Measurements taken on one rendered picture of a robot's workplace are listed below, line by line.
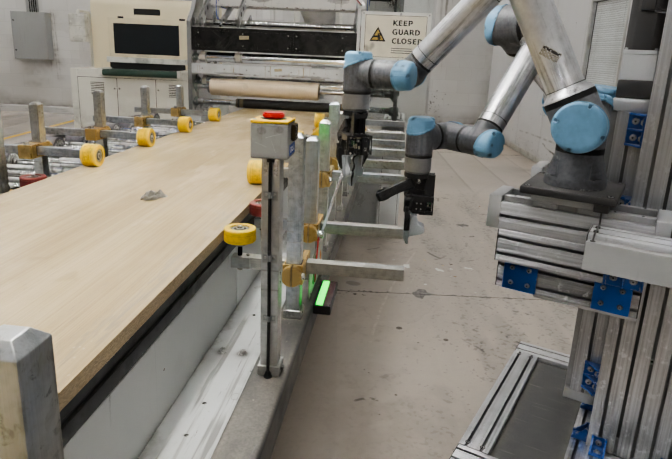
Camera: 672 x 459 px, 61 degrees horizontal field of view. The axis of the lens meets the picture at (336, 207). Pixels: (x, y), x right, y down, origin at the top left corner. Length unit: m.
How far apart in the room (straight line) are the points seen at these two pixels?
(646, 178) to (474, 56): 9.19
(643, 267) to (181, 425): 1.03
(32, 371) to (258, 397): 0.79
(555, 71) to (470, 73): 9.40
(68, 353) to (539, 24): 1.12
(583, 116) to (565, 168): 0.20
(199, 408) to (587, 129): 1.02
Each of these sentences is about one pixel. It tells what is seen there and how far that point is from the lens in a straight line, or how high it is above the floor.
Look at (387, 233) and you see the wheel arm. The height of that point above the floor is 0.84.
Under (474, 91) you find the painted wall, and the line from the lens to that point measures 10.81.
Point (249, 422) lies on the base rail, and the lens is 1.09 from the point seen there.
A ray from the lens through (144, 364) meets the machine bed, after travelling 1.13.
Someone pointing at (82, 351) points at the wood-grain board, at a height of 0.90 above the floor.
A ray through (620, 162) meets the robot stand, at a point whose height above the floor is 1.08.
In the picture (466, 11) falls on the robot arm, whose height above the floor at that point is 1.45.
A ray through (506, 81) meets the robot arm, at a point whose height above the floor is 1.28.
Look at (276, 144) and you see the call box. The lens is 1.03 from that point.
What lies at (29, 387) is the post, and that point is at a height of 1.14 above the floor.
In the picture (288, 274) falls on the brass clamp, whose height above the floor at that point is 0.83.
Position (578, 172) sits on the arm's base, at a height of 1.08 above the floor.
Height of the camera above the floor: 1.35
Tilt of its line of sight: 15 degrees down
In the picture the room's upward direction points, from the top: 3 degrees clockwise
